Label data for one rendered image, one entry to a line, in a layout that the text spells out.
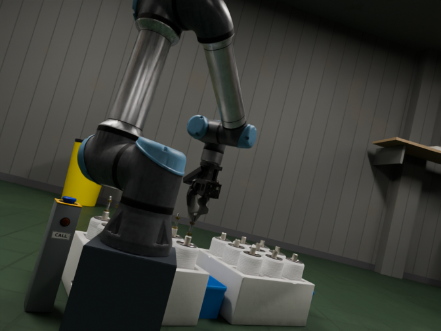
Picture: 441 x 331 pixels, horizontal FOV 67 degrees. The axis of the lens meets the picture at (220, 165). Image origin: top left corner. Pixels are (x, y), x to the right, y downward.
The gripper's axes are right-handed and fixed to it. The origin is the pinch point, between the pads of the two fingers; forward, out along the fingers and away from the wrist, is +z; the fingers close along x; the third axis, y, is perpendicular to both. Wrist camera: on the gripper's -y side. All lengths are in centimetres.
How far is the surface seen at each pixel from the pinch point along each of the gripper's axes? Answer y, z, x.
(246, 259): 5.4, 11.6, 26.5
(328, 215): -136, -17, 302
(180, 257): 4.0, 13.7, -3.4
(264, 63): -201, -179, 194
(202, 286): 9.0, 21.4, 4.9
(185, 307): 8.5, 28.7, 0.4
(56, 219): -5.0, 8.1, -42.9
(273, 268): 9.1, 13.6, 39.4
